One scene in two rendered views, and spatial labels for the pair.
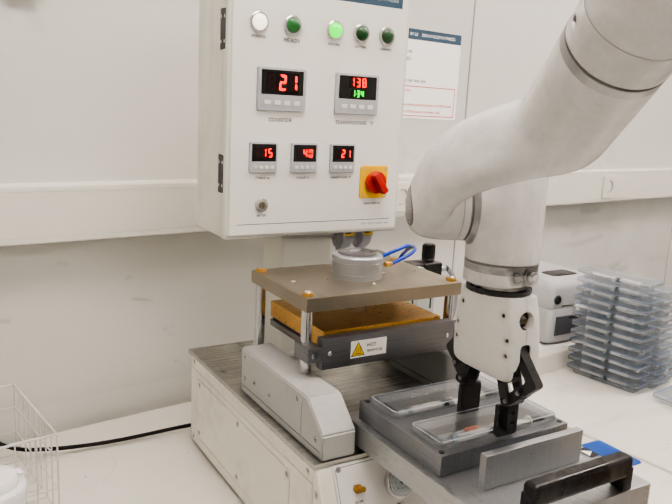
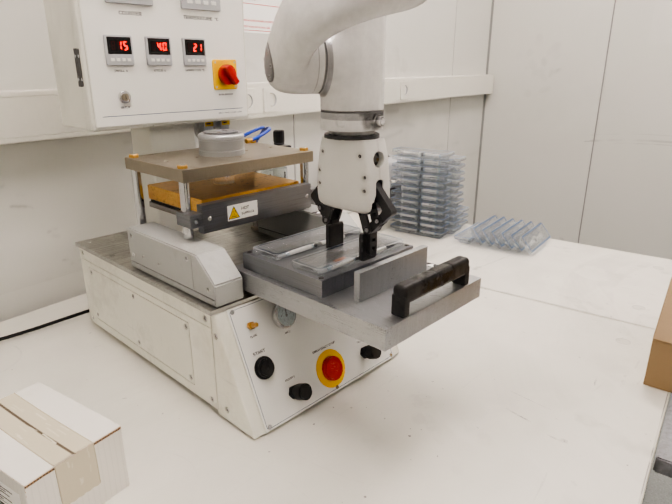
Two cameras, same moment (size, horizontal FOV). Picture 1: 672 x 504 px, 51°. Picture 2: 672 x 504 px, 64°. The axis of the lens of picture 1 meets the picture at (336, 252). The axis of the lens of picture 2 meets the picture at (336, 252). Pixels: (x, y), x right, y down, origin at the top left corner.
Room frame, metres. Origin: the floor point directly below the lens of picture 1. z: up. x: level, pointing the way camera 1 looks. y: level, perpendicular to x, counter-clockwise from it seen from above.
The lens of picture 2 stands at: (0.08, 0.03, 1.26)
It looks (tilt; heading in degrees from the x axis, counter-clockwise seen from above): 19 degrees down; 345
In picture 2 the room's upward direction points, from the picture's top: straight up
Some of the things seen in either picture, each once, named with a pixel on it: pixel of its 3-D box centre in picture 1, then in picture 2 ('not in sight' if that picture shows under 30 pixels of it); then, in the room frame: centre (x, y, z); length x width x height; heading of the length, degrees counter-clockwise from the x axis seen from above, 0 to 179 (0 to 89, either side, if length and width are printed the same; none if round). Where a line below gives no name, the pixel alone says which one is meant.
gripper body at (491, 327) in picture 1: (495, 324); (351, 168); (0.79, -0.19, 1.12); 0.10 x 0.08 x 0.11; 31
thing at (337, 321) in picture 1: (359, 302); (228, 177); (1.05, -0.04, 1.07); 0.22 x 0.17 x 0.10; 121
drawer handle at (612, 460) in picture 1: (579, 484); (433, 284); (0.67, -0.26, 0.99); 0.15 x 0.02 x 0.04; 121
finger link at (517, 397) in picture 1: (514, 411); (374, 237); (0.75, -0.21, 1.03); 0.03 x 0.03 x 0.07; 31
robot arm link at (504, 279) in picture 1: (501, 272); (353, 122); (0.79, -0.19, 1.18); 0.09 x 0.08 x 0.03; 31
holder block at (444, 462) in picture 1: (460, 420); (329, 256); (0.83, -0.17, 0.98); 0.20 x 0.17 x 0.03; 121
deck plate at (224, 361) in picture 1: (338, 380); (218, 248); (1.08, -0.02, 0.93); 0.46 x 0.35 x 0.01; 31
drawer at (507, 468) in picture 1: (486, 445); (353, 271); (0.79, -0.19, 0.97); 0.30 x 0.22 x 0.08; 31
